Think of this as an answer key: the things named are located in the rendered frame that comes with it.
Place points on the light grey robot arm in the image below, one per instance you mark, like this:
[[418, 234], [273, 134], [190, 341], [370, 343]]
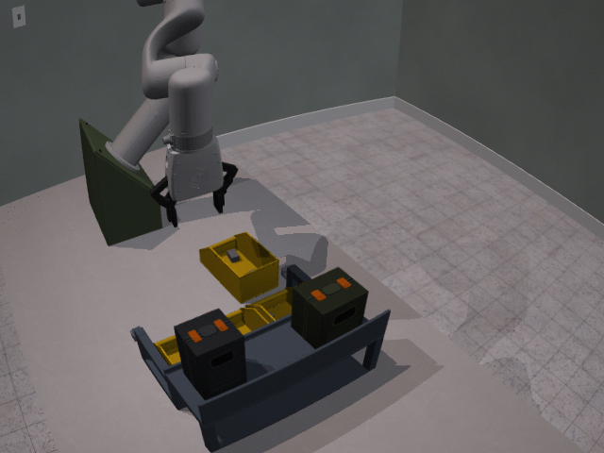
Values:
[[189, 90]]

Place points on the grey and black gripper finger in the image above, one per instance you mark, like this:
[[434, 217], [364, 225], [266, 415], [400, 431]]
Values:
[[219, 195], [166, 201]]

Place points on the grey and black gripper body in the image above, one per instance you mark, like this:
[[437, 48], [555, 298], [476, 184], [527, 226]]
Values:
[[191, 175]]

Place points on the dark grey metal shelf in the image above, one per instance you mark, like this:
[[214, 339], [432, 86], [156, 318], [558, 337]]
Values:
[[278, 347]]

